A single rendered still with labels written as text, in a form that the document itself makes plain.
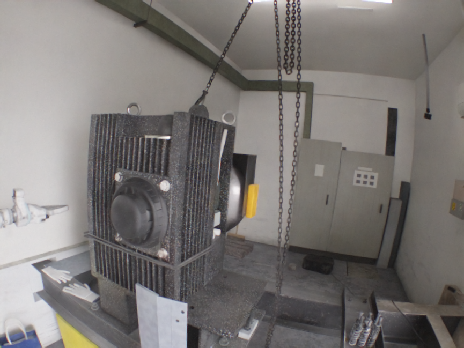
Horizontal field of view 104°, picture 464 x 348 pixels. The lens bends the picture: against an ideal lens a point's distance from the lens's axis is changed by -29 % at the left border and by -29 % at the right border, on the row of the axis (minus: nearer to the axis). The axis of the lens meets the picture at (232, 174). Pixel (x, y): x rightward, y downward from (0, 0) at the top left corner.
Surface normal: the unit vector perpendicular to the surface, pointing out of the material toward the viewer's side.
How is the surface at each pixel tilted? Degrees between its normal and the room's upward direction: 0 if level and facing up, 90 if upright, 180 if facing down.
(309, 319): 90
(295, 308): 90
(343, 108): 90
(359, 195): 90
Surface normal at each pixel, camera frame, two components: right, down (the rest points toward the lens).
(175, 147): -0.39, 0.05
